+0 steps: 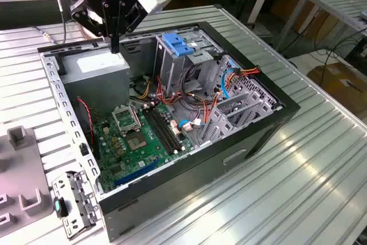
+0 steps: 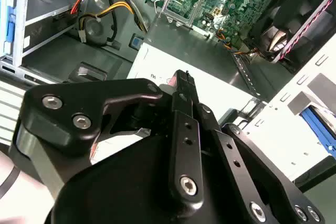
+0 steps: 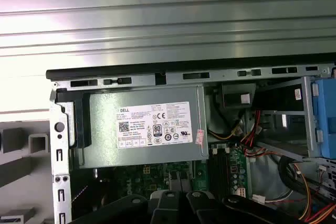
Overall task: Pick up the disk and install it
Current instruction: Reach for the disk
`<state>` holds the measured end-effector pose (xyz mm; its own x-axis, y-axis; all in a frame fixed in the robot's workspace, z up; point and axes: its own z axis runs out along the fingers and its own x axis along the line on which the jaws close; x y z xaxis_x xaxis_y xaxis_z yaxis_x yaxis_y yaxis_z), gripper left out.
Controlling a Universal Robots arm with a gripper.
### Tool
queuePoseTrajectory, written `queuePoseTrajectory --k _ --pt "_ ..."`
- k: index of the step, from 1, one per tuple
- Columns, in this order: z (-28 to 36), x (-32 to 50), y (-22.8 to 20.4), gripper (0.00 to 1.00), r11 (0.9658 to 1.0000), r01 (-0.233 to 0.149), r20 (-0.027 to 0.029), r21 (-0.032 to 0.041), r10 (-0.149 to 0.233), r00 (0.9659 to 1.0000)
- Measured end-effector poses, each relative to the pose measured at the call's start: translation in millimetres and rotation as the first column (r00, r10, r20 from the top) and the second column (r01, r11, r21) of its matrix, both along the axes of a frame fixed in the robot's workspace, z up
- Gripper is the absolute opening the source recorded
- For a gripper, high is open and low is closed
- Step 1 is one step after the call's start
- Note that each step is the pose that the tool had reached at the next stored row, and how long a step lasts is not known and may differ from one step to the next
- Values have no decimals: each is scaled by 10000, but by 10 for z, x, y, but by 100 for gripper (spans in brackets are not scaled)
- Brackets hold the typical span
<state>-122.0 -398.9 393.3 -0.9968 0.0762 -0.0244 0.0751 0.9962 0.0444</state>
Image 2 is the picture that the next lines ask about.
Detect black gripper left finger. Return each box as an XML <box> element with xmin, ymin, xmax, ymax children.
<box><xmin>9</xmin><ymin>70</ymin><xmax>205</xmax><ymax>217</ymax></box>

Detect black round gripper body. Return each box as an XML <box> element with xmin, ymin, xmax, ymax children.
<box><xmin>51</xmin><ymin>134</ymin><xmax>253</xmax><ymax>224</ymax></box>

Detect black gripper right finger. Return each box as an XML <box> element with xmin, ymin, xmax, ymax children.
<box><xmin>187</xmin><ymin>71</ymin><xmax>326</xmax><ymax>224</ymax></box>

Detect hard disk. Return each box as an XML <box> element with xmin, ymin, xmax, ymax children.
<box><xmin>300</xmin><ymin>105</ymin><xmax>336</xmax><ymax>157</ymax></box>

